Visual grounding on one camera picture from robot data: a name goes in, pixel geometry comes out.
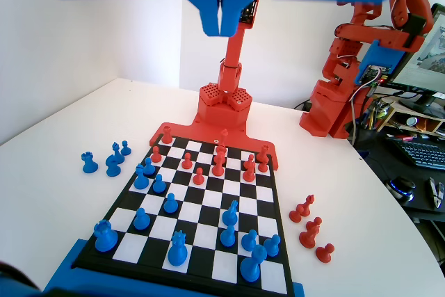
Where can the black white chessboard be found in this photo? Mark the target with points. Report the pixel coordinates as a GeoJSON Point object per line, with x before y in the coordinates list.
{"type": "Point", "coordinates": [201, 206]}

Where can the red chess pieces on board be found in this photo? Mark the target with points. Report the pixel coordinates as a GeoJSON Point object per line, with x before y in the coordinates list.
{"type": "Point", "coordinates": [194, 130]}

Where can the metal pliers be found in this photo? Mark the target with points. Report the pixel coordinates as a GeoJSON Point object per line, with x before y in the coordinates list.
{"type": "Point", "coordinates": [436, 192]}

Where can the idle red robot arm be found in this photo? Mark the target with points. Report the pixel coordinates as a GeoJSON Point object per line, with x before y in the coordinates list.
{"type": "Point", "coordinates": [323, 109]}

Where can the black monitor stand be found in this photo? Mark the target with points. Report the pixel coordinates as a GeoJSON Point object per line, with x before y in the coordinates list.
{"type": "Point", "coordinates": [426, 100]}

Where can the black keyboard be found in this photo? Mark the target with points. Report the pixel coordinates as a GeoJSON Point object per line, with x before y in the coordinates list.
{"type": "Point", "coordinates": [424, 152]}

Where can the blue chess queen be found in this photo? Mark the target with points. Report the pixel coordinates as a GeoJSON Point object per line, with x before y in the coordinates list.
{"type": "Point", "coordinates": [177, 251]}

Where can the red chess rook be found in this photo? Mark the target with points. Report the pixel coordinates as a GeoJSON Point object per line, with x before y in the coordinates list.
{"type": "Point", "coordinates": [263, 154]}
{"type": "Point", "coordinates": [167, 136]}

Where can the blue base plate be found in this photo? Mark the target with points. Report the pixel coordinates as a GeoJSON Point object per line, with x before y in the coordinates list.
{"type": "Point", "coordinates": [62, 276]}

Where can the blue chess rook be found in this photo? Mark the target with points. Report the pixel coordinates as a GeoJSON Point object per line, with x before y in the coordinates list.
{"type": "Point", "coordinates": [105, 238]}
{"type": "Point", "coordinates": [89, 164]}

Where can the red robot arm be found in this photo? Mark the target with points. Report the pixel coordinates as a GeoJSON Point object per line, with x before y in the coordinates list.
{"type": "Point", "coordinates": [224, 109]}

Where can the computer monitor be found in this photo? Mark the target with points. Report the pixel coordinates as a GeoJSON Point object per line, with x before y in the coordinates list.
{"type": "Point", "coordinates": [431, 53]}

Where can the wooden desk organizer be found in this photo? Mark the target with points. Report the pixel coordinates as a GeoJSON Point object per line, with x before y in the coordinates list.
{"type": "Point", "coordinates": [406, 111]}

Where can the blue chess bishop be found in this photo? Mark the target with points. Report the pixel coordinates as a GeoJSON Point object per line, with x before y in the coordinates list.
{"type": "Point", "coordinates": [140, 180]}
{"type": "Point", "coordinates": [115, 147]}

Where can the red chess king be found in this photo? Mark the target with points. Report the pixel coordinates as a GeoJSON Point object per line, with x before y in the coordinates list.
{"type": "Point", "coordinates": [224, 135]}

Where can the red chess pawn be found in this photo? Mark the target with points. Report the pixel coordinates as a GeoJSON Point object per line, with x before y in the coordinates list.
{"type": "Point", "coordinates": [324, 253]}
{"type": "Point", "coordinates": [199, 178]}
{"type": "Point", "coordinates": [156, 156]}
{"type": "Point", "coordinates": [187, 162]}
{"type": "Point", "coordinates": [315, 223]}
{"type": "Point", "coordinates": [249, 162]}

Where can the blue chess pawn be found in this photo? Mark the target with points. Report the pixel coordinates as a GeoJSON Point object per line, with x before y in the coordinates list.
{"type": "Point", "coordinates": [158, 185]}
{"type": "Point", "coordinates": [272, 246]}
{"type": "Point", "coordinates": [149, 168]}
{"type": "Point", "coordinates": [141, 220]}
{"type": "Point", "coordinates": [227, 238]}
{"type": "Point", "coordinates": [170, 204]}
{"type": "Point", "coordinates": [248, 241]}
{"type": "Point", "coordinates": [125, 149]}

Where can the black mouse with blue light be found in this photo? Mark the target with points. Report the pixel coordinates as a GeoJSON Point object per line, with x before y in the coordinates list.
{"type": "Point", "coordinates": [401, 189]}

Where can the black camera module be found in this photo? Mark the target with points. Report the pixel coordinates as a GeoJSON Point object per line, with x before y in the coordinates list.
{"type": "Point", "coordinates": [249, 12]}

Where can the blue circuit board holder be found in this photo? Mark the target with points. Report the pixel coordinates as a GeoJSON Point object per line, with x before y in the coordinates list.
{"type": "Point", "coordinates": [379, 57]}

